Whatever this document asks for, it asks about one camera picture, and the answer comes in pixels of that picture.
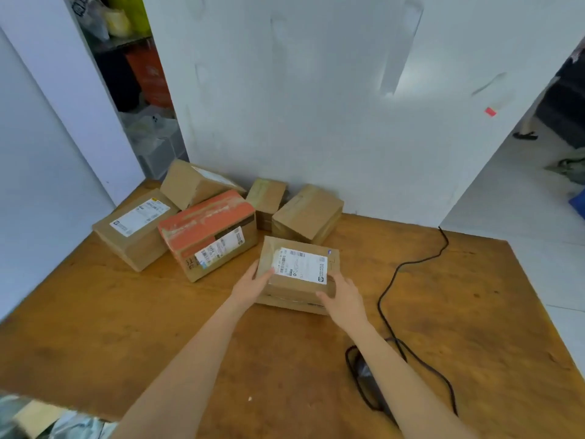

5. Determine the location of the person's left hand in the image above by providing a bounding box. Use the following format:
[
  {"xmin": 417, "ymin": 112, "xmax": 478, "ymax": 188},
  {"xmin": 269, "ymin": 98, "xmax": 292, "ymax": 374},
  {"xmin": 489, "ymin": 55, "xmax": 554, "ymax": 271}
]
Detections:
[{"xmin": 230, "ymin": 259, "xmax": 277, "ymax": 312}]

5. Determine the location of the large labelled box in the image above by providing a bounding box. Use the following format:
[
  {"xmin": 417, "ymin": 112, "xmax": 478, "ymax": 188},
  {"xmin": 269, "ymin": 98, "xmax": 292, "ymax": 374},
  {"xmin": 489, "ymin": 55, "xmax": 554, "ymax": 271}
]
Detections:
[{"xmin": 91, "ymin": 188, "xmax": 180, "ymax": 273}]

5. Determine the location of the metal storage shelf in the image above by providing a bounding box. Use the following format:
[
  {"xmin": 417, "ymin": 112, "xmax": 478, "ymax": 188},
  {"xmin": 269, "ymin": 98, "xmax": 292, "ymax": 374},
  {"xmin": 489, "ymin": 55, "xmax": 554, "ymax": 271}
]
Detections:
[{"xmin": 63, "ymin": 0, "xmax": 189, "ymax": 181}]

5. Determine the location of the black shelving rack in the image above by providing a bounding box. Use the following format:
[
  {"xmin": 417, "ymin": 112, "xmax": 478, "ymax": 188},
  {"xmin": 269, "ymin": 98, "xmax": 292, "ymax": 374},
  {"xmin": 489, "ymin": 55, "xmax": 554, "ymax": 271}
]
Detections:
[{"xmin": 534, "ymin": 36, "xmax": 585, "ymax": 149}]

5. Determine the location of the person's right forearm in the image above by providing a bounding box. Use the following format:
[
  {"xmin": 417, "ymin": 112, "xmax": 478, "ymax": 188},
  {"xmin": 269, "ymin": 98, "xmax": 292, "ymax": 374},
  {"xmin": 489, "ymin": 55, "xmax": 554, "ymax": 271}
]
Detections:
[{"xmin": 349, "ymin": 322, "xmax": 478, "ymax": 439}]

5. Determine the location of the orange paper bag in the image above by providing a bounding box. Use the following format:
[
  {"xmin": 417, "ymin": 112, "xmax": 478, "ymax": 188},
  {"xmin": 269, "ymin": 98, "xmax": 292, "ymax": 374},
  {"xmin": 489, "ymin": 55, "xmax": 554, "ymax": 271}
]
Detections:
[{"xmin": 124, "ymin": 40, "xmax": 174, "ymax": 109}]

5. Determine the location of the olive green cloth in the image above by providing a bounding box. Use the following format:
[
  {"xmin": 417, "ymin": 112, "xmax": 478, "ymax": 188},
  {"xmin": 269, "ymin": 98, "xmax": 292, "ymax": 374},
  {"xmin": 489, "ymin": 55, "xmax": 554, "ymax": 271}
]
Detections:
[{"xmin": 544, "ymin": 157, "xmax": 585, "ymax": 186}]

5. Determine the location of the person's left forearm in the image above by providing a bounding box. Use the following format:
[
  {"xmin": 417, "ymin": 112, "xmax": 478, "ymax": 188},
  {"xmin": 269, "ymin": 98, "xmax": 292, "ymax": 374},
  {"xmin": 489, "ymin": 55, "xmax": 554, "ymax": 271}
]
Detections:
[{"xmin": 112, "ymin": 294, "xmax": 247, "ymax": 439}]

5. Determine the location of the person's right hand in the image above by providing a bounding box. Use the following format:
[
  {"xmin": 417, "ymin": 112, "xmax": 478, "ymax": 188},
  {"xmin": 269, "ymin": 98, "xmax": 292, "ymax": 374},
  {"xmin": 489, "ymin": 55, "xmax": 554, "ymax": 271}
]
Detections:
[{"xmin": 315, "ymin": 271, "xmax": 370, "ymax": 334}]

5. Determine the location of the grey sack of scanned boxes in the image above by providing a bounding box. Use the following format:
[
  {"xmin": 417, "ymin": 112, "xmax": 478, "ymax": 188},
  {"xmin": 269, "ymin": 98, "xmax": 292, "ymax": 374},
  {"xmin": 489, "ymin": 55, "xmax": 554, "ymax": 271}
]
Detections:
[{"xmin": 0, "ymin": 391, "xmax": 121, "ymax": 439}]

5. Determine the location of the clear plastic storage bin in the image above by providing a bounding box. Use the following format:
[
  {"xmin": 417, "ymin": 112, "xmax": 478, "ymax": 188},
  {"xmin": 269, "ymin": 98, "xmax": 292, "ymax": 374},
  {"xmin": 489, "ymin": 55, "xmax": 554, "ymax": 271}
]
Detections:
[{"xmin": 118, "ymin": 104, "xmax": 189, "ymax": 181}]

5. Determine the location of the medium brown cardboard box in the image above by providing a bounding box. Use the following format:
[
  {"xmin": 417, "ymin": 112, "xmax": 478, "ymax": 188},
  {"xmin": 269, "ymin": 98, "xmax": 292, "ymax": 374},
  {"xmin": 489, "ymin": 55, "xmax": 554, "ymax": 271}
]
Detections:
[{"xmin": 271, "ymin": 184, "xmax": 344, "ymax": 246}]

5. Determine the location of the pale yellow roll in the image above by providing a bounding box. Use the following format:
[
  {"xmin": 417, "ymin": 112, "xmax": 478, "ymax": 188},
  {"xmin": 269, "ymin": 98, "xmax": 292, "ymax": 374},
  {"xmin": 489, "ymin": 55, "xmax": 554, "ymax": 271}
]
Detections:
[{"xmin": 102, "ymin": 9, "xmax": 133, "ymax": 38}]

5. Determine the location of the orange taped cardboard box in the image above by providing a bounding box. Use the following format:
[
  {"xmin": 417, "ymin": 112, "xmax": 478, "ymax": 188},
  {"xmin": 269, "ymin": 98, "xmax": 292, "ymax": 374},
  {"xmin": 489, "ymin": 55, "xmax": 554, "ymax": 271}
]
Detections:
[{"xmin": 157, "ymin": 189, "xmax": 258, "ymax": 283}]

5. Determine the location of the black barcode scanner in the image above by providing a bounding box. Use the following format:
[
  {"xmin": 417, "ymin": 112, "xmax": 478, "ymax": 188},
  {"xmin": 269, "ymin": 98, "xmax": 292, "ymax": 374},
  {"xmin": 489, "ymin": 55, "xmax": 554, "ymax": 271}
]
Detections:
[{"xmin": 354, "ymin": 354, "xmax": 399, "ymax": 428}]

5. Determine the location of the wooden table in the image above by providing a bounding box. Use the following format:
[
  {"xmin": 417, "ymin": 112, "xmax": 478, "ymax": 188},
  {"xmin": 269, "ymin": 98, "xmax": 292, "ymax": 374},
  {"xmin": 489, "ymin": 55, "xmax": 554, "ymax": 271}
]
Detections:
[{"xmin": 0, "ymin": 179, "xmax": 585, "ymax": 439}]

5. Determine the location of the small yellowish taped box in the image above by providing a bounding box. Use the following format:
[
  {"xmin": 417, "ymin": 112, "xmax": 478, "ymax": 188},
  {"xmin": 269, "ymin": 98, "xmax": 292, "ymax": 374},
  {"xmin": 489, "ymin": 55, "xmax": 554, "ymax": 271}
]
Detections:
[{"xmin": 246, "ymin": 177, "xmax": 289, "ymax": 232}]

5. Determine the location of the blue plastic crate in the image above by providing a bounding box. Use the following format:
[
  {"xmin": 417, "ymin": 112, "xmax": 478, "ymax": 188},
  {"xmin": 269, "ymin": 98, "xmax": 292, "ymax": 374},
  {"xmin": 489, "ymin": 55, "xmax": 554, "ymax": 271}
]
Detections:
[{"xmin": 568, "ymin": 187, "xmax": 585, "ymax": 220}]

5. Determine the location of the double-layer cardboard box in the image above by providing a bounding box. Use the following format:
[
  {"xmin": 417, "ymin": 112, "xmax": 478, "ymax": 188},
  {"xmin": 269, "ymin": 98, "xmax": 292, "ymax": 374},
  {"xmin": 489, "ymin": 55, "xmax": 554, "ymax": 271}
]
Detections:
[{"xmin": 160, "ymin": 159, "xmax": 247, "ymax": 211}]

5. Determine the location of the black scanner cable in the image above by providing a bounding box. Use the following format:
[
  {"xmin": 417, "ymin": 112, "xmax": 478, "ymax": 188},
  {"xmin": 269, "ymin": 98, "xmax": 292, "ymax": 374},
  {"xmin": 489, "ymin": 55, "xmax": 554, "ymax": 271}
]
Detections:
[{"xmin": 345, "ymin": 227, "xmax": 459, "ymax": 416}]

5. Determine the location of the yellow bag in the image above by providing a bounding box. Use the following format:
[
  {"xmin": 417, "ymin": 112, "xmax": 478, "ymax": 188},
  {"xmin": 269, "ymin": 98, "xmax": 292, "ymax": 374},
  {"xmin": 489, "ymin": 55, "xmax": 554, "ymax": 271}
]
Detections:
[{"xmin": 107, "ymin": 0, "xmax": 152, "ymax": 37}]

